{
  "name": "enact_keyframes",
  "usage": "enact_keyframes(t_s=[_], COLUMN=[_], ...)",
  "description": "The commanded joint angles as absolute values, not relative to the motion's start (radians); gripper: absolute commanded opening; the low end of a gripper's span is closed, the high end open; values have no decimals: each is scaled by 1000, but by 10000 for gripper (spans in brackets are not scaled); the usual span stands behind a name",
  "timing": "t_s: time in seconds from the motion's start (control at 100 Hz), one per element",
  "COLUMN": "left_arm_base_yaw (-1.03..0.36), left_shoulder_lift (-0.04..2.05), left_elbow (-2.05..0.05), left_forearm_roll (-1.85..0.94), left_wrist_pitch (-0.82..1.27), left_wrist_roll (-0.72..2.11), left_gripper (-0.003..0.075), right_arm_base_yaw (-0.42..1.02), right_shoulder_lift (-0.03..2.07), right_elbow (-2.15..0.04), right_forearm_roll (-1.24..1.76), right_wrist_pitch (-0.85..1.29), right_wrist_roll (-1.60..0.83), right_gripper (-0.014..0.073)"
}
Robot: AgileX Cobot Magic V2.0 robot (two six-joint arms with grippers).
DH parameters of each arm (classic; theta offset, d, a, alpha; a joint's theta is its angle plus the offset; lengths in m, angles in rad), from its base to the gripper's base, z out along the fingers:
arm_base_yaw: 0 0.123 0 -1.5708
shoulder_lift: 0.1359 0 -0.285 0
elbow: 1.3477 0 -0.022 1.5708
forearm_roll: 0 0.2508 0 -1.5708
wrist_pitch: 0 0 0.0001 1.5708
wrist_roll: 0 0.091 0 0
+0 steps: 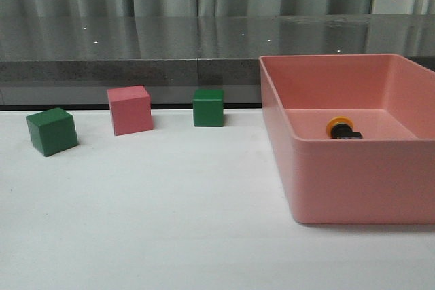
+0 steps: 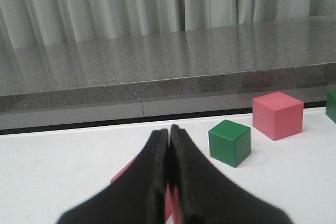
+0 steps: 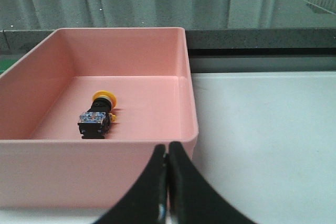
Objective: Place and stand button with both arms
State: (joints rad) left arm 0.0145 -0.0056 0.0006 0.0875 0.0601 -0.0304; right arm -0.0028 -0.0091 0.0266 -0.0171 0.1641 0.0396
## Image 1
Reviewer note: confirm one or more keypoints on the yellow push button switch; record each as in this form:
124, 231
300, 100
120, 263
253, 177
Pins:
341, 127

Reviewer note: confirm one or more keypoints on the right green cube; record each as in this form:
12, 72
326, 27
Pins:
208, 108

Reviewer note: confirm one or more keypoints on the green cube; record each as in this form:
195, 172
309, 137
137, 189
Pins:
208, 108
52, 131

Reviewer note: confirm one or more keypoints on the pink cube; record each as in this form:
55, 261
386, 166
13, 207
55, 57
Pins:
130, 109

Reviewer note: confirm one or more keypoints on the left green cube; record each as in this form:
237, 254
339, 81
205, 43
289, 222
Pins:
52, 131

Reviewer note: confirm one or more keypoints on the pink plastic bin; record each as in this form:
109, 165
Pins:
385, 177

